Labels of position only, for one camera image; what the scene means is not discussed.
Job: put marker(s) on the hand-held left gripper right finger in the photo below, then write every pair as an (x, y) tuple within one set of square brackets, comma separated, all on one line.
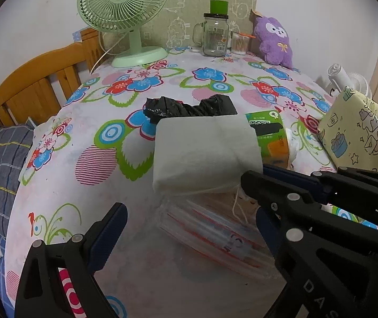
[(266, 230)]

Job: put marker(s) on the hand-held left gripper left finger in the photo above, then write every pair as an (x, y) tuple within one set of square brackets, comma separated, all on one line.
[(107, 238)]

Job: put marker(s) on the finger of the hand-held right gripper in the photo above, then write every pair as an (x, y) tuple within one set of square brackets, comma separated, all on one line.
[(295, 176), (275, 188)]

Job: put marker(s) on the white towel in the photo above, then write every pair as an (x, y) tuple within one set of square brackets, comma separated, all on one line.
[(205, 152)]

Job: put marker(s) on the yellow cartoon storage box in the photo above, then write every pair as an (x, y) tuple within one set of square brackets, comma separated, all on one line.
[(361, 129)]

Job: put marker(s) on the black plastic bag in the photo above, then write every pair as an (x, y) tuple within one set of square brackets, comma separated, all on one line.
[(189, 107)]

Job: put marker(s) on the floral tablecloth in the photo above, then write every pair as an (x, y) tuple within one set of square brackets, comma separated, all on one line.
[(86, 205)]

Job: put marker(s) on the white fan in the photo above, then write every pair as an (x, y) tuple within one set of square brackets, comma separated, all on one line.
[(348, 79)]

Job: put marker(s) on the blue plaid pillow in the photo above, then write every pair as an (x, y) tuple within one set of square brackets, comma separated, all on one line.
[(0, 172)]

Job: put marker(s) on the purple plush toy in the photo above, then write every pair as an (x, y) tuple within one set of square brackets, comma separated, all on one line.
[(275, 39)]

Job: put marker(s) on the cotton swab container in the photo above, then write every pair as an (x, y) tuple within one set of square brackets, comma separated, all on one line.
[(239, 43)]

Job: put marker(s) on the glass jar mug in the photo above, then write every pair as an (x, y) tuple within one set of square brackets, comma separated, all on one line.
[(214, 36)]

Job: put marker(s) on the wooden bed headboard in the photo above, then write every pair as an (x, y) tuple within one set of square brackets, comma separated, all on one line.
[(33, 86)]

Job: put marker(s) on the green cup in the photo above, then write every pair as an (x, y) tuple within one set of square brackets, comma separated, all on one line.
[(219, 6)]

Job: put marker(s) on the green patterned board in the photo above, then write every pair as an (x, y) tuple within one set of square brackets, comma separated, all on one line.
[(189, 3)]

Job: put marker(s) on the green desk fan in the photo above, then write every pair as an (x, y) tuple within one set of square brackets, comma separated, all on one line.
[(122, 3)]

